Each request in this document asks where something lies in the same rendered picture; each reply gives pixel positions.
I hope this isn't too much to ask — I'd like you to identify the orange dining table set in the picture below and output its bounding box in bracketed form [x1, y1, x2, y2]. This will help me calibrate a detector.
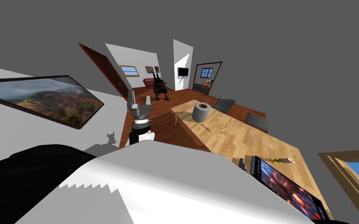
[201, 79, 214, 92]

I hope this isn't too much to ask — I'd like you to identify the dark framed window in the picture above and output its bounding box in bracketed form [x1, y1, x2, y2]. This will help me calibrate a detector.
[199, 67, 214, 79]

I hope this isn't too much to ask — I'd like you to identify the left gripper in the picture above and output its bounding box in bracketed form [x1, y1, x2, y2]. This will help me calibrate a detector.
[127, 90, 152, 117]

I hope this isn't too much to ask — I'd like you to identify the red sofa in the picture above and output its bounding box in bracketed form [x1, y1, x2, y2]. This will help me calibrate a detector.
[143, 77, 165, 89]

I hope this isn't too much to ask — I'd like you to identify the red brown door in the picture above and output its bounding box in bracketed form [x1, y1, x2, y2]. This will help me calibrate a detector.
[78, 43, 130, 101]

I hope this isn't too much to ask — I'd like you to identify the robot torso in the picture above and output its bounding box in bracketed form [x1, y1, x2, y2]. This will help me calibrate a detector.
[14, 140, 317, 224]

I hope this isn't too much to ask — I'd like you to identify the light wooden table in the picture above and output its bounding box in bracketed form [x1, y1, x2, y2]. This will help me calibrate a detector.
[170, 99, 334, 221]

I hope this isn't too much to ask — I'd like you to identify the small yellow white object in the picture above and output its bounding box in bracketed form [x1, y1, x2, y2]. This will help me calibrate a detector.
[269, 157, 296, 165]

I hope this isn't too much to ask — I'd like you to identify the framed landscape picture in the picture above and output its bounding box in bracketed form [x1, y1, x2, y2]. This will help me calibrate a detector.
[0, 75, 105, 130]

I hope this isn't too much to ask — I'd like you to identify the grey chair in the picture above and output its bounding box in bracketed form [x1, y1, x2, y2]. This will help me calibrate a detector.
[245, 112, 269, 132]
[213, 97, 237, 114]

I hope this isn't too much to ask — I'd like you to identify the grey paper roll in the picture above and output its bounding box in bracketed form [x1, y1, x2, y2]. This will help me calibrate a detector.
[192, 101, 212, 123]

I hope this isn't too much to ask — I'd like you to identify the dark spiky floor object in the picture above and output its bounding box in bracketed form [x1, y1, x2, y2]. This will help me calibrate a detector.
[153, 72, 171, 102]

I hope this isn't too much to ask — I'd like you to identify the small wooden framed window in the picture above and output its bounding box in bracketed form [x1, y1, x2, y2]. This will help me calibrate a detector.
[118, 65, 141, 78]

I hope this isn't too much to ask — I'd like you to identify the flat screen monitor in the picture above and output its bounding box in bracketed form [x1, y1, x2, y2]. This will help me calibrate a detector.
[250, 155, 330, 222]

